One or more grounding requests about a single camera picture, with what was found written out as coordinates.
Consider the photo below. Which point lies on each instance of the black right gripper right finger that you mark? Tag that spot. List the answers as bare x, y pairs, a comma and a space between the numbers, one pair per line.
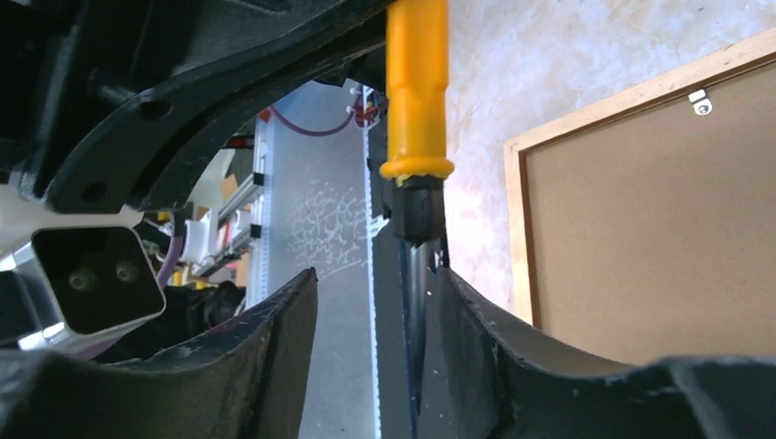
508, 379

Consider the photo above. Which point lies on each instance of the wooden picture frame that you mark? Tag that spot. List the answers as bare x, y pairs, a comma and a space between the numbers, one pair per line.
643, 225

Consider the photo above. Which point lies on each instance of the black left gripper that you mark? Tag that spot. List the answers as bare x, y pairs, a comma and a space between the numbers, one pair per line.
113, 104

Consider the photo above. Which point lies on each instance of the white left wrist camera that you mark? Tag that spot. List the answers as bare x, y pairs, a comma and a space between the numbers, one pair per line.
72, 283

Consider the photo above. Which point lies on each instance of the aluminium front rail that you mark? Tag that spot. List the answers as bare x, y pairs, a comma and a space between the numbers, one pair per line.
314, 215

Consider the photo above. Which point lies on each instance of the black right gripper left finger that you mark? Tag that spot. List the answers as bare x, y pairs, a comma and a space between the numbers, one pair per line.
245, 378

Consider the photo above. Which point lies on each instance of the orange handled screwdriver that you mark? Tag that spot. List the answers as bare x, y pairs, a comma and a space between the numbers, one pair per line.
417, 164

